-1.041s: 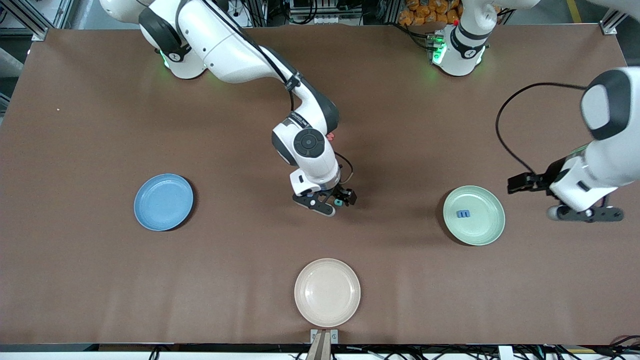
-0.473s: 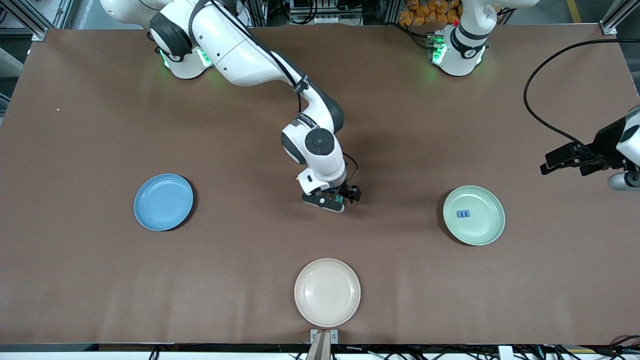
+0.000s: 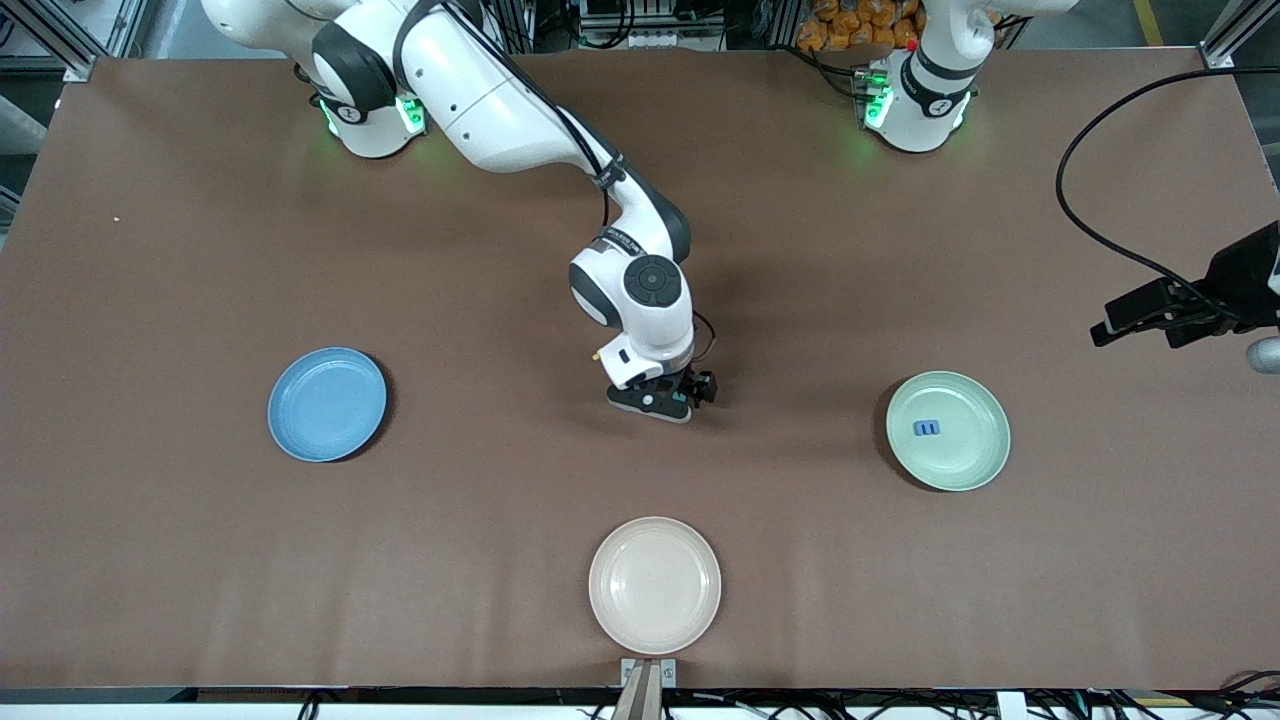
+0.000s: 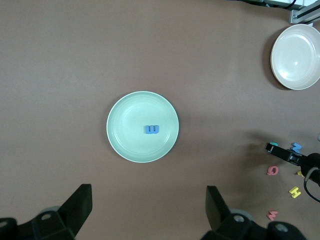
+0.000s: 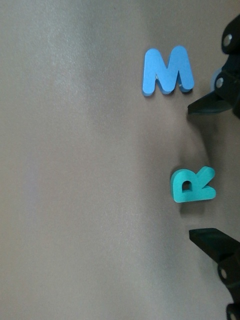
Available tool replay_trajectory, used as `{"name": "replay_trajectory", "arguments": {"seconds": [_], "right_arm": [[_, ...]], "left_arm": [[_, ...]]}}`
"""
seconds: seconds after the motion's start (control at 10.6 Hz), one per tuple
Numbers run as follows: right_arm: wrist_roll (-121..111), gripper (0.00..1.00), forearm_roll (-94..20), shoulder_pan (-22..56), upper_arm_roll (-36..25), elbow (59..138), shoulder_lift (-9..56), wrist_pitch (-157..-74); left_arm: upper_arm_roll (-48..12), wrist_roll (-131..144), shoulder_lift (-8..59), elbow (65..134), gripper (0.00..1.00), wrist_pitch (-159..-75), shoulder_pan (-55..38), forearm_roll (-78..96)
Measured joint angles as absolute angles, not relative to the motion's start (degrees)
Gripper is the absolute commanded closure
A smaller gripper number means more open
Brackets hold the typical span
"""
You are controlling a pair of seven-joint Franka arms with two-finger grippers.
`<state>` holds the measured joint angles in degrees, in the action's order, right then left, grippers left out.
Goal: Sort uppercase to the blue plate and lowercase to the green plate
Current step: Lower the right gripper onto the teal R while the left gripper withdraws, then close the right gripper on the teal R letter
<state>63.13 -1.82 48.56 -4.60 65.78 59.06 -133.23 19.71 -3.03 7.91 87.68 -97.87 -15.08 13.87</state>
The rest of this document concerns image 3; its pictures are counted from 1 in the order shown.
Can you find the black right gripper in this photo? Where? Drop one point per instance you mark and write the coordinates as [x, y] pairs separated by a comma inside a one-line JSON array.
[[692, 384]]

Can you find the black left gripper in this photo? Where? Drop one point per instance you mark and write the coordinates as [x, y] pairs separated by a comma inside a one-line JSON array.
[[1238, 277]]

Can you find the blue foam lowercase m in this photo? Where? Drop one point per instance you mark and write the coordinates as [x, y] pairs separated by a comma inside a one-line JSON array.
[[927, 429]]

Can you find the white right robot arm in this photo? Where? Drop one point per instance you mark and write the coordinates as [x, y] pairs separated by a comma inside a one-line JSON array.
[[480, 90]]

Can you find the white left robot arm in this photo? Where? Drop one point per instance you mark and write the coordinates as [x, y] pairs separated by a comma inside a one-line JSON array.
[[925, 100]]

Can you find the beige plate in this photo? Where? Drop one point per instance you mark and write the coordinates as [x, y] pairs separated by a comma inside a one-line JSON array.
[[655, 585]]

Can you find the green plate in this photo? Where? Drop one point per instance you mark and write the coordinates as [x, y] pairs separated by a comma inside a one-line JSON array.
[[960, 460]]

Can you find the blue plate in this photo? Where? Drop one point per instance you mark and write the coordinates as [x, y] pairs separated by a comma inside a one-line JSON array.
[[327, 405]]

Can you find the bag of orange items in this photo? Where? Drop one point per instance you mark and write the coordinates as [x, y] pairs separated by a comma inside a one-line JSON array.
[[850, 25]]

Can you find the aluminium frame profile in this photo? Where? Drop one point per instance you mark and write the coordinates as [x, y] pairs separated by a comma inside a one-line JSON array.
[[1225, 50], [80, 68]]

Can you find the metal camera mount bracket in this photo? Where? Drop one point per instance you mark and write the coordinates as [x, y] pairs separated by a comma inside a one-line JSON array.
[[648, 675]]

